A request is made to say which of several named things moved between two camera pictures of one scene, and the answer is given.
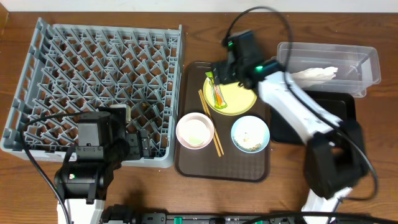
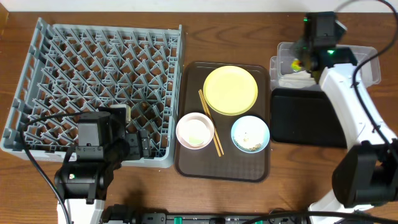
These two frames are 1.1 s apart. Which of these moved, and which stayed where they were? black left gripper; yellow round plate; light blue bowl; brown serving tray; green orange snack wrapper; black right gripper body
Moved: green orange snack wrapper; black right gripper body
Stayed: brown serving tray; light blue bowl; yellow round plate; black left gripper
